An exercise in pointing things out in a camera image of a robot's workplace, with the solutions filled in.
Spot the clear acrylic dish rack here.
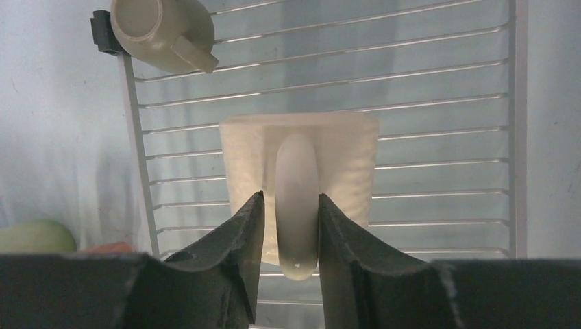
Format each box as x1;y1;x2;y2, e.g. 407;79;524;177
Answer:
90;1;527;287

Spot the cream beige mug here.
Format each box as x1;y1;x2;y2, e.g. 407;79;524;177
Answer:
219;112;380;281

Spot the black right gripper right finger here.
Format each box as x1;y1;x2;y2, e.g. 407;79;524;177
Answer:
319;194;580;328

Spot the light green mug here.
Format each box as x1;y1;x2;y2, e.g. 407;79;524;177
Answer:
1;220;77;254

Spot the small salmon pink mug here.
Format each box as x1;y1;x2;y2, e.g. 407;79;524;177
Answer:
79;242;135;253

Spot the small beige cup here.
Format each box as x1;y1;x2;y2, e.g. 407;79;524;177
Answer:
110;0;219;74

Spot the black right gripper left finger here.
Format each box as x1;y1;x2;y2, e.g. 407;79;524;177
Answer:
1;191;265;328

